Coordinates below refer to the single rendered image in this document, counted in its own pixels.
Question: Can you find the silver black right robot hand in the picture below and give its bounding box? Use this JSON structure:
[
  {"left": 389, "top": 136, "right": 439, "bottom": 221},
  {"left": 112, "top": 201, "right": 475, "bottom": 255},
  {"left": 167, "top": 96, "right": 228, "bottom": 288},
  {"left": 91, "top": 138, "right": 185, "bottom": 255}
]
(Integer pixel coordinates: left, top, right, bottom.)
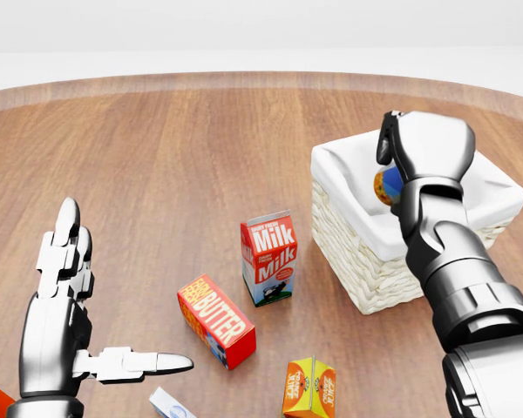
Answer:
[{"left": 376, "top": 110, "right": 477, "bottom": 183}]

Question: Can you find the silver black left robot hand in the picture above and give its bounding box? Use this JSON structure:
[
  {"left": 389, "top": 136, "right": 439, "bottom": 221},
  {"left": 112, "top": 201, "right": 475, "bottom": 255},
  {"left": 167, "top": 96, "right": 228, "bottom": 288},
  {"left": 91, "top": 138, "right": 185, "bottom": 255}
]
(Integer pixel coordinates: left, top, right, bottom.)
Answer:
[{"left": 18, "top": 197, "right": 195, "bottom": 399}]

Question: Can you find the blue and orange soup tin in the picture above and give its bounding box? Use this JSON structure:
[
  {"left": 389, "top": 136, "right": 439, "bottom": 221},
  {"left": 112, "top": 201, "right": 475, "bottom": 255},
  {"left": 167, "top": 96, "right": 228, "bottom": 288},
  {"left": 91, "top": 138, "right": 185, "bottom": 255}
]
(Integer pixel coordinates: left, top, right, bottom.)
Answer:
[{"left": 373, "top": 164, "right": 404, "bottom": 207}]

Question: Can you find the white woven basket with liner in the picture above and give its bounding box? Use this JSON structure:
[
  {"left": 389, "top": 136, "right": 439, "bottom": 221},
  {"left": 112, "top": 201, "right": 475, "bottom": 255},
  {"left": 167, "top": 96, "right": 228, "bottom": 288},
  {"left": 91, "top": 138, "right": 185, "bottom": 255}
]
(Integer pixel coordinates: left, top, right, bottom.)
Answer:
[{"left": 309, "top": 128, "right": 523, "bottom": 316}]

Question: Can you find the white and blue box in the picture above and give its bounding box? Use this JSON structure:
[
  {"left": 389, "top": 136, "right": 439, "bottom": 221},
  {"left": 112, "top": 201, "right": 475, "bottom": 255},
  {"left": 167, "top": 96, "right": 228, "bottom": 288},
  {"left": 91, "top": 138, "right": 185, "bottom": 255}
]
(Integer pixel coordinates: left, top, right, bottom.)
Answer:
[{"left": 148, "top": 386, "right": 198, "bottom": 418}]

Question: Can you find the red orange butter box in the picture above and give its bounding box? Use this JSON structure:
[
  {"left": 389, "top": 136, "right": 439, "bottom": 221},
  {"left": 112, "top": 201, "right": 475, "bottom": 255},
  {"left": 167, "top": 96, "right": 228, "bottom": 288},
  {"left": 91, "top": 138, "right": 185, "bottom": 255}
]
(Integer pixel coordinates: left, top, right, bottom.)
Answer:
[{"left": 176, "top": 273, "right": 257, "bottom": 372}]

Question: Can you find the red white milk carton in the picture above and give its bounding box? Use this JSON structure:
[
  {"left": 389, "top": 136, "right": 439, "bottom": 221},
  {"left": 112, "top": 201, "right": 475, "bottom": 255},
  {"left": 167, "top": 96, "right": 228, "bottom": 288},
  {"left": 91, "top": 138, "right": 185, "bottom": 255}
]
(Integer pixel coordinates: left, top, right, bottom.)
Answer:
[{"left": 240, "top": 208, "right": 299, "bottom": 308}]

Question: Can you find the orange juice carton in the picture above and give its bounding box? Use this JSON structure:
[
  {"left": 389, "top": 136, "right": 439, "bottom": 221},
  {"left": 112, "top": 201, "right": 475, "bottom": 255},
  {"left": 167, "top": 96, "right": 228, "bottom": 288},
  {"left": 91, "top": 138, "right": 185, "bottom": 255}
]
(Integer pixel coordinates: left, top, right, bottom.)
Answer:
[{"left": 282, "top": 354, "right": 337, "bottom": 418}]

